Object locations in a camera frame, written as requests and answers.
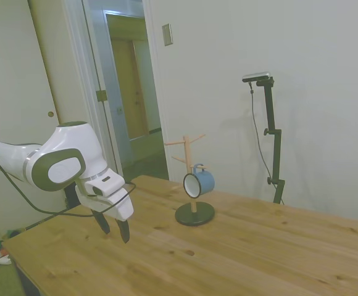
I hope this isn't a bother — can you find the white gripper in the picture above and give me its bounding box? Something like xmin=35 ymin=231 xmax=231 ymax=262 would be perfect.
xmin=75 ymin=181 xmax=135 ymax=244

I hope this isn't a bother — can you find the blue enamel mug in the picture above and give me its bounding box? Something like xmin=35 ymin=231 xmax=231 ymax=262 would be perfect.
xmin=183 ymin=163 xmax=215 ymax=199

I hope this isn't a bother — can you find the wooden mug tree black base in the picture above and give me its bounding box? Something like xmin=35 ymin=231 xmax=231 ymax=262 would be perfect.
xmin=164 ymin=133 xmax=216 ymax=226

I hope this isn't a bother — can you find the wooden hallway door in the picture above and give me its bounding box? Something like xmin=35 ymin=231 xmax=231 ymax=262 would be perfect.
xmin=131 ymin=39 xmax=151 ymax=139

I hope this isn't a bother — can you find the white door with knob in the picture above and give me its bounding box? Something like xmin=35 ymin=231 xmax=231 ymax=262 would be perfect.
xmin=27 ymin=0 xmax=106 ymax=173

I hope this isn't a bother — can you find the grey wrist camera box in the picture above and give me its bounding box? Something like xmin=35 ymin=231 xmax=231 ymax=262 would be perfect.
xmin=84 ymin=176 xmax=127 ymax=199

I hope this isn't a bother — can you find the black camera stand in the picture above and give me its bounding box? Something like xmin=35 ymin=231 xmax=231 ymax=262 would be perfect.
xmin=255 ymin=76 xmax=286 ymax=205

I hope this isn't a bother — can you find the metal wall switch plate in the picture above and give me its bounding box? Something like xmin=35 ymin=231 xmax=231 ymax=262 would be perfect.
xmin=162 ymin=23 xmax=173 ymax=47

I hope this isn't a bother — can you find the grey camera on stand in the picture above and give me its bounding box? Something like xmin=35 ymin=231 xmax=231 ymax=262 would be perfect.
xmin=242 ymin=71 xmax=272 ymax=83

